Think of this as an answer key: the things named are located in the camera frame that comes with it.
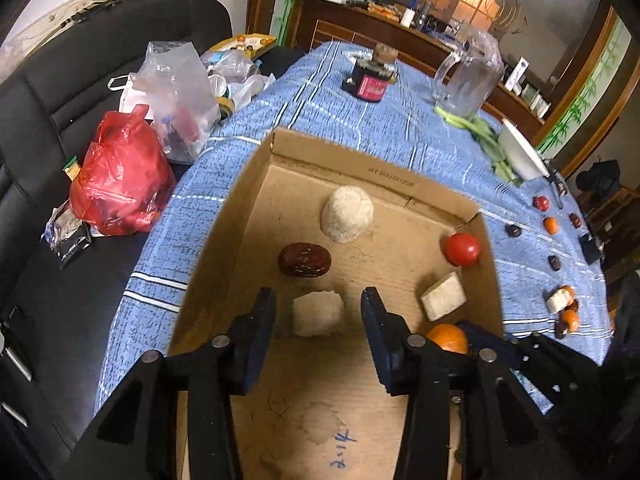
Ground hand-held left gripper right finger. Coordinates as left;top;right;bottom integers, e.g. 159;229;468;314
360;286;571;480

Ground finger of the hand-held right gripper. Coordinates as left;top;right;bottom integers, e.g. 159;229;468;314
457;321;606;413

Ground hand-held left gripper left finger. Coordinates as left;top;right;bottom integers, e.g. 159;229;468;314
60;286;277;480

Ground large red tomato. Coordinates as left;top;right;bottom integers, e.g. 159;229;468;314
442;232;482;267

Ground wrinkled red jujube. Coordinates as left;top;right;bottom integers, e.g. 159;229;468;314
278;242;332;278

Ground round white foam ball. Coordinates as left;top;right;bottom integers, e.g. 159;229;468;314
321;185;375;245

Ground cardboard box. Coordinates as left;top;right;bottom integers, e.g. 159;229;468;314
167;127;503;480

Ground wooden stair railing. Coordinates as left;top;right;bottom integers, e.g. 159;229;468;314
585;185;640;271

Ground white bowl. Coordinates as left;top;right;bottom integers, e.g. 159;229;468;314
498;117;551;181

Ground dark hanging coat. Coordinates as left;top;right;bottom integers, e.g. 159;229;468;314
575;159;622;206

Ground green leafy vegetables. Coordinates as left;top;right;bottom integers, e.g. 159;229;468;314
435;105;523;186

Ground small black packet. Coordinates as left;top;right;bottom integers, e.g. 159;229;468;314
42;200;93;268

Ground red plastic bag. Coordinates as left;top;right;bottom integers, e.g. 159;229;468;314
69;104;177;237

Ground blue plaid tablecloth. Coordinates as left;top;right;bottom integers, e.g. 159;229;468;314
95;40;616;416

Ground clear glass pitcher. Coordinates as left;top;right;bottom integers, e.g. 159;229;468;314
432;27;505;122

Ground clear plastic bag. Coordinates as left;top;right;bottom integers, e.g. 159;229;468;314
129;40;221;166

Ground black jar with red label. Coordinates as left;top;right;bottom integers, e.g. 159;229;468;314
342;45;398;103

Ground crumpled clear plastic bags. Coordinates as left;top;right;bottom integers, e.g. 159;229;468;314
202;50;277;111

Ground white paper bag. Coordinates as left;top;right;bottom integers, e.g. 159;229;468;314
107;74;151;113

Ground yellow snack tray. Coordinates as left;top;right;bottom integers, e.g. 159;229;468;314
207;32;278;61

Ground wooden counter partition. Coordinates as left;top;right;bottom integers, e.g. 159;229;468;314
287;0;551;126

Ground black leather sofa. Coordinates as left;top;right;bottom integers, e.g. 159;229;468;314
0;0;306;480

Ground black handled tool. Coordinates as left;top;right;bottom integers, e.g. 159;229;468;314
547;170;566;211

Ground green bamboo wall painting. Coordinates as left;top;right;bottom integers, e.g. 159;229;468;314
537;20;633;161

